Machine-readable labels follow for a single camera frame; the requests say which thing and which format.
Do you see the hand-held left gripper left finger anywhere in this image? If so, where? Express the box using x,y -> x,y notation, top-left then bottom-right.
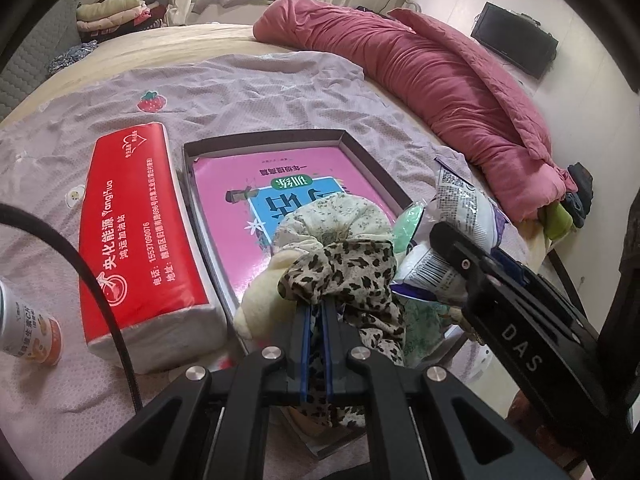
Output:
65,300 -> 313,480

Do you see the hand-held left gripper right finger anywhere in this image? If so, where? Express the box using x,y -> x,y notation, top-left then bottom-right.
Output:
320,300 -> 571,480

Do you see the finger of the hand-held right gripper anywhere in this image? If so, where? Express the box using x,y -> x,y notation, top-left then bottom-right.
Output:
492,246 -> 543,286
429,221 -> 506,306

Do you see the white purple soft packet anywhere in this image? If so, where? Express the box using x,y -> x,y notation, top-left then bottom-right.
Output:
390,157 -> 506,303

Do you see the cream plush bear purple dress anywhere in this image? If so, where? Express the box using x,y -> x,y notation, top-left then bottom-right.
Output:
234,250 -> 311,343

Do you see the green patterned tissue packet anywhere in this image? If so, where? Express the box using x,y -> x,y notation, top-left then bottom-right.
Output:
397,292 -> 458,366

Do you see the leopard print scrunchie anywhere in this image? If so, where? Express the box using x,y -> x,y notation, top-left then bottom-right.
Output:
277,240 -> 406,428

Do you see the pale floral scrunchie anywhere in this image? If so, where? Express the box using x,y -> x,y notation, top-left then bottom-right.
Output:
274,194 -> 396,261

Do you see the dark cardboard box tray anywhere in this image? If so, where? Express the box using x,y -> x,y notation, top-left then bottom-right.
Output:
182,129 -> 416,461

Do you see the red tissue pack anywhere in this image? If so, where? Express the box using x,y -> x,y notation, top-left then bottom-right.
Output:
77,122 -> 227,375

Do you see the green cloth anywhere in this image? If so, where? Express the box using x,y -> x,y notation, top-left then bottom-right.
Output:
537,200 -> 573,241

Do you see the dark red patterned clothing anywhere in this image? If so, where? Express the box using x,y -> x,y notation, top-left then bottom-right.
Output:
505,390 -> 616,461

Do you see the dark blue cloth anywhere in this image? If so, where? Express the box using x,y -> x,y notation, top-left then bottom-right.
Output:
562,161 -> 596,231

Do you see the pink picture book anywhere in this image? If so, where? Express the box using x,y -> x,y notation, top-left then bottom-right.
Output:
192,147 -> 401,311

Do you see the red quilt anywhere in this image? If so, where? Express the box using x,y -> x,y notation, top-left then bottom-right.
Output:
252,0 -> 578,223

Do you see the black television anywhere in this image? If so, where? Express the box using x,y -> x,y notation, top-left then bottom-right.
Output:
470,1 -> 560,80

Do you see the lilac printed bedsheet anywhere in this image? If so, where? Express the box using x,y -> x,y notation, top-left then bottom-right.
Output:
0,52 -> 501,480

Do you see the pale blue pill bottle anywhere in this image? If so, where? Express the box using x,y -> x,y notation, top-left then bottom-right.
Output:
0,280 -> 63,368

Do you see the beige bed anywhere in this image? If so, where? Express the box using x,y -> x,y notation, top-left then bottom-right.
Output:
0,22 -> 556,271

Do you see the blue patterned garment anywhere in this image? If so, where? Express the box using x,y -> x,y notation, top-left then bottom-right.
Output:
47,40 -> 98,75

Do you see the stack of folded clothes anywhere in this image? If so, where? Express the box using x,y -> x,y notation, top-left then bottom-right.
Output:
76,0 -> 151,36

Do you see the grey quilted headboard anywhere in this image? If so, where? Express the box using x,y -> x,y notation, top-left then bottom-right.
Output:
0,0 -> 83,111

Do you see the black cable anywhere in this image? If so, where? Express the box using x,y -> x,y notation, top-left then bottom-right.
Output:
0,202 -> 143,413

